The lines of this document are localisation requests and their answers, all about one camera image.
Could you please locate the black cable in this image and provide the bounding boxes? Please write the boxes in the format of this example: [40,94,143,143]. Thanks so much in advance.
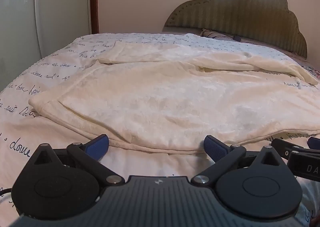
[0,186,13,204]

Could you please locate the white wardrobe with flowers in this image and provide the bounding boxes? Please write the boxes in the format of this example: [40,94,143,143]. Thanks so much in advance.
[1,0,92,89]

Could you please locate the cream fleece pants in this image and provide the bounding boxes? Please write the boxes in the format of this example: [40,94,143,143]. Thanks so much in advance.
[29,33,319,154]

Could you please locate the patterned pillow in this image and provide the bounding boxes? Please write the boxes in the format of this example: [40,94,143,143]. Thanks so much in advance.
[200,29,235,41]

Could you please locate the white script-print bedspread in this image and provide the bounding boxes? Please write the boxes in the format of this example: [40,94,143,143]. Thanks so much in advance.
[0,32,320,227]

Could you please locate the green padded headboard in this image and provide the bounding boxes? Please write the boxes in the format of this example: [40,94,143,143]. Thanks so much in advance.
[165,0,308,58]

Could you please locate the pile of colourful clothes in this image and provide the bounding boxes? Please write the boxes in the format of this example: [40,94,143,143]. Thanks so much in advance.
[299,62,320,80]

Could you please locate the small black device on bed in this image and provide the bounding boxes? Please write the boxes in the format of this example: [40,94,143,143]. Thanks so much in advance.
[233,35,241,42]

